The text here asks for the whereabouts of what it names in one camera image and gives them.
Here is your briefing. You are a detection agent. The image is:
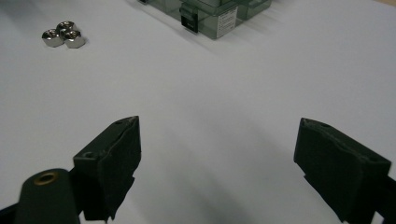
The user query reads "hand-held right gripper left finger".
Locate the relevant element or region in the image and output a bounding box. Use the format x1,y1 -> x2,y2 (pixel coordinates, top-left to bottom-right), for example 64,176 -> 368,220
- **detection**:
72,115 -> 142,224

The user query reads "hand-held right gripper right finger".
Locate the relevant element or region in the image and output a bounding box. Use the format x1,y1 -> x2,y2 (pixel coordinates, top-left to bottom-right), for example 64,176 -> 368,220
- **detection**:
293,117 -> 392,224

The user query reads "silver hex nut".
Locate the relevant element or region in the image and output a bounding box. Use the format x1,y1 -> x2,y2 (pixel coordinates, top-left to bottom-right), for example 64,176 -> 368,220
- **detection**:
56,21 -> 79,34
41,28 -> 65,49
63,30 -> 87,49

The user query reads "clear green plastic storage box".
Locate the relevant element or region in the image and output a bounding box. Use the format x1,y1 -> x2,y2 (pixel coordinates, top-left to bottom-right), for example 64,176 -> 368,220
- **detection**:
136,0 -> 273,40

